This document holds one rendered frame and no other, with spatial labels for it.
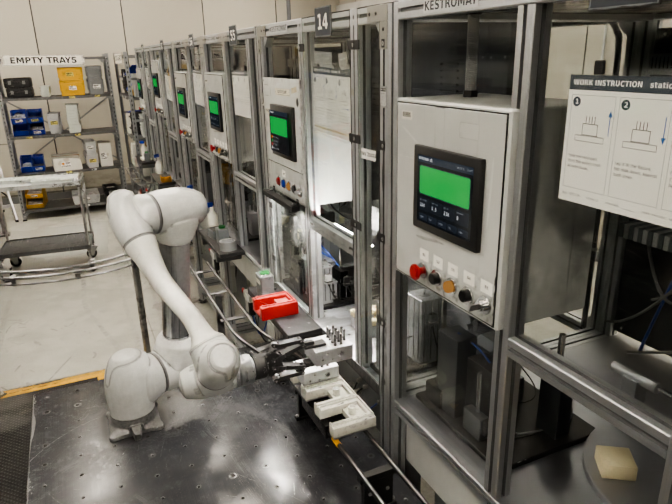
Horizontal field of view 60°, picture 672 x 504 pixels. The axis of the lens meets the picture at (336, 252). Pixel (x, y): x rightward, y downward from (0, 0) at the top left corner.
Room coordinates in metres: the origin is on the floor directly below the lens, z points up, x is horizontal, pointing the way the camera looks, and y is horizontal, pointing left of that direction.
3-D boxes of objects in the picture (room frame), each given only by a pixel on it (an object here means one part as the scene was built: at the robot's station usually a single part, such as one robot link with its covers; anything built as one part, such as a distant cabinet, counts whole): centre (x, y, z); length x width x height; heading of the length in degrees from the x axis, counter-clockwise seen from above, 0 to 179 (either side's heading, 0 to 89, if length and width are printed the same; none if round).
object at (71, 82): (7.61, 3.48, 1.00); 1.30 x 0.51 x 2.00; 114
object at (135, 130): (7.31, 2.28, 1.00); 1.30 x 0.51 x 2.00; 24
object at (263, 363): (1.53, 0.22, 1.04); 0.09 x 0.07 x 0.08; 114
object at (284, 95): (2.35, 0.09, 1.60); 0.42 x 0.29 x 0.46; 24
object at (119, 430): (1.75, 0.73, 0.71); 0.22 x 0.18 x 0.06; 24
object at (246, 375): (1.50, 0.28, 1.04); 0.09 x 0.06 x 0.09; 24
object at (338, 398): (1.61, 0.03, 0.84); 0.36 x 0.14 x 0.10; 24
